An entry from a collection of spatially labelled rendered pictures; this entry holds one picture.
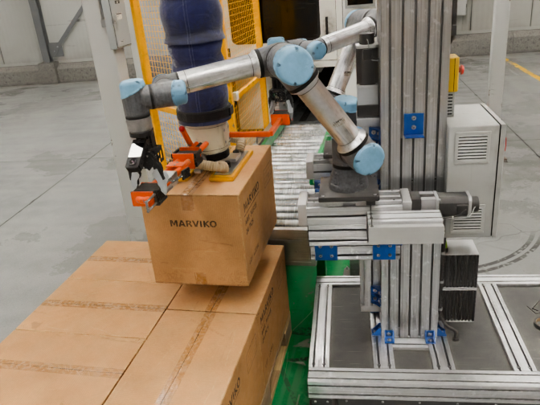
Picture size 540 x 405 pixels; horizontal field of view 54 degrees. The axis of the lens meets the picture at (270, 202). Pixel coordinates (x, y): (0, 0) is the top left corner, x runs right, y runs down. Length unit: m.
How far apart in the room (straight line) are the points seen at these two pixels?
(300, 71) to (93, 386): 1.28
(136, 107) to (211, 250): 0.72
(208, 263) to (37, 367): 0.74
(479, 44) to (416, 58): 9.41
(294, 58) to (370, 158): 0.44
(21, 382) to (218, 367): 0.71
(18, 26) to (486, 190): 11.87
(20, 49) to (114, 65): 9.80
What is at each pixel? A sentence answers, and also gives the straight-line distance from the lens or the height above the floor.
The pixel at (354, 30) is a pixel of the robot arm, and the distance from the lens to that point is 2.44.
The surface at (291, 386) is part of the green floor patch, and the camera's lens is 2.70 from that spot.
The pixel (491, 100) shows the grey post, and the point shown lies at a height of 0.57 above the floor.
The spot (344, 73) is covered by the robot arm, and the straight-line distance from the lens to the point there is 2.59.
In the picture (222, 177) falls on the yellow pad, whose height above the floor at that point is 1.09.
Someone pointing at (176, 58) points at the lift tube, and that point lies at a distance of 2.13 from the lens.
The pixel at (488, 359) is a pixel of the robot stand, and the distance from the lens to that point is 2.58.
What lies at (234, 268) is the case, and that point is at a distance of 2.13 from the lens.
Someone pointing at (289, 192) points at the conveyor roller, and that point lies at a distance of 3.37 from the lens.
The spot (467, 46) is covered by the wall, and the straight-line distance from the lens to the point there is 11.45.
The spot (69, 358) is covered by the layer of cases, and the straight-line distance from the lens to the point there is 2.24.
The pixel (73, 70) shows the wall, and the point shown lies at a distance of 12.64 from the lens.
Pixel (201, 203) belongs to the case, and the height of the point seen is 1.04.
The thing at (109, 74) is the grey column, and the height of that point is 1.32.
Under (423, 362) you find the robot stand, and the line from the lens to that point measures 2.51.
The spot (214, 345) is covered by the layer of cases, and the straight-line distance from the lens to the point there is 2.10.
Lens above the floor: 1.81
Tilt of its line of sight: 23 degrees down
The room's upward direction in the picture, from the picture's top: 5 degrees counter-clockwise
